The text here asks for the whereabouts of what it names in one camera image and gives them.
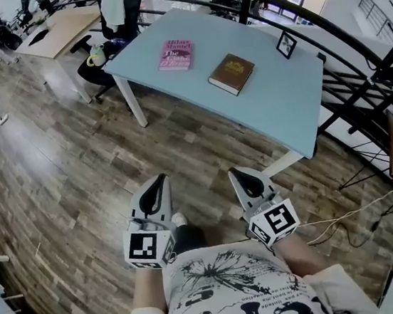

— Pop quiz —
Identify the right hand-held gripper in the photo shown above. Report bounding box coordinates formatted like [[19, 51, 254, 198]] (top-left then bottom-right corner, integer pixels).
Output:
[[227, 160, 304, 253]]

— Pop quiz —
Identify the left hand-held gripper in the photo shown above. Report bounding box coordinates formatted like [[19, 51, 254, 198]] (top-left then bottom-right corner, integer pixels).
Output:
[[115, 173, 184, 274]]

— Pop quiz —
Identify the brown book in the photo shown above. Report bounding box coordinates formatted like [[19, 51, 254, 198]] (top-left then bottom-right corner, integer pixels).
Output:
[[205, 50, 260, 100]]

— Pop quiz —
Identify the pink book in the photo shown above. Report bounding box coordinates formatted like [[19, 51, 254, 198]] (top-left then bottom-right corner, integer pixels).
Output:
[[155, 37, 197, 75]]

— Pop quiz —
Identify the person's right forearm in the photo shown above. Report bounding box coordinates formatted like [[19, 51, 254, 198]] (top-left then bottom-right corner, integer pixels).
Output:
[[268, 231, 332, 284]]

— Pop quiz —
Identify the person's left forearm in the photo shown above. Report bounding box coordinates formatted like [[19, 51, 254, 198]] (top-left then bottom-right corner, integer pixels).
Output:
[[127, 263, 172, 314]]

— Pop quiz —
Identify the person's white shoe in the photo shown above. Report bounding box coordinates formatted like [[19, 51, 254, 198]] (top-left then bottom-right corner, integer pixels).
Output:
[[170, 211, 189, 228]]

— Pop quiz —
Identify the person's leg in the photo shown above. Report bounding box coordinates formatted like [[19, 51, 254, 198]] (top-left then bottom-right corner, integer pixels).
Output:
[[173, 219, 209, 253]]

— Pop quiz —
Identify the person's printed white shirt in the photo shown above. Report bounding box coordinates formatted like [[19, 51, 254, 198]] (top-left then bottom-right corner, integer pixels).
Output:
[[112, 225, 380, 314]]

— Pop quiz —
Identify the black metal railing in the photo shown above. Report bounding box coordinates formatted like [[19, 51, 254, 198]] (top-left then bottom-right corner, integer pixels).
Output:
[[28, 0, 393, 222]]

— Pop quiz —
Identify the wooden desk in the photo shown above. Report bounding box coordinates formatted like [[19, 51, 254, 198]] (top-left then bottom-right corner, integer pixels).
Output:
[[11, 4, 114, 112]]

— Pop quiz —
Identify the black item on desk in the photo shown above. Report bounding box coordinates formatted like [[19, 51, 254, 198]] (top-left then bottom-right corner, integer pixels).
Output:
[[26, 28, 50, 46]]

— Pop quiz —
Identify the small potted plant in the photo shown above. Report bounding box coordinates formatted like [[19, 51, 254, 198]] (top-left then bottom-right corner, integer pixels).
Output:
[[33, 15, 50, 32]]

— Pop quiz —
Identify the black background office chair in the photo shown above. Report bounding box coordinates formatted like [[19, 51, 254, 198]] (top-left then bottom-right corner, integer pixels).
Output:
[[0, 21, 24, 53]]

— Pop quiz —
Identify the white cable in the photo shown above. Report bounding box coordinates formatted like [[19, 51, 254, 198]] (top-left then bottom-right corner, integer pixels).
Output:
[[295, 187, 393, 247]]

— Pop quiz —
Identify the black cable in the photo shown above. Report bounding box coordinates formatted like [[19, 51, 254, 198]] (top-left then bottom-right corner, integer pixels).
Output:
[[331, 194, 393, 252]]

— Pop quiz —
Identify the black picture frame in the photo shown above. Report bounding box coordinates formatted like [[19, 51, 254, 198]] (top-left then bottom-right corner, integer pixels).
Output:
[[273, 29, 300, 61]]

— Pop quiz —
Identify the yellow handled cup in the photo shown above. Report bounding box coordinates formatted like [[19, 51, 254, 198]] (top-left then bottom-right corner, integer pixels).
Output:
[[84, 42, 108, 69]]

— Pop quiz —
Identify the metal wall rack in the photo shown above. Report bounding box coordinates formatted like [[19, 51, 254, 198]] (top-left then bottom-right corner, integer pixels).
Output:
[[356, 0, 393, 46]]

